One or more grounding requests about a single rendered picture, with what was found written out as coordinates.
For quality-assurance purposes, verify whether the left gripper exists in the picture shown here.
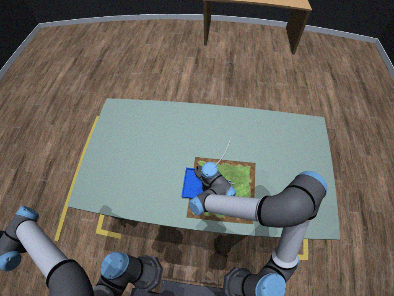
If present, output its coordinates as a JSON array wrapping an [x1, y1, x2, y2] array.
[[19, 245, 27, 253]]

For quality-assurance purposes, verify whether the green grassy ground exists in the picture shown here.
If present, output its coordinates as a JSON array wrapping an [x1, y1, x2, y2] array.
[[187, 157, 255, 224]]

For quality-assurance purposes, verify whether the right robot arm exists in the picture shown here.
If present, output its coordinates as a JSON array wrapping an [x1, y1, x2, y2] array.
[[189, 162, 327, 296]]

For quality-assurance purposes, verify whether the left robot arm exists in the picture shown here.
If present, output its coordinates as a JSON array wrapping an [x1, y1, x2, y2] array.
[[0, 206, 158, 296]]

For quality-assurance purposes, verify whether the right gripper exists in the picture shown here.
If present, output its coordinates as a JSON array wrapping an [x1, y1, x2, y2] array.
[[194, 165, 211, 191]]

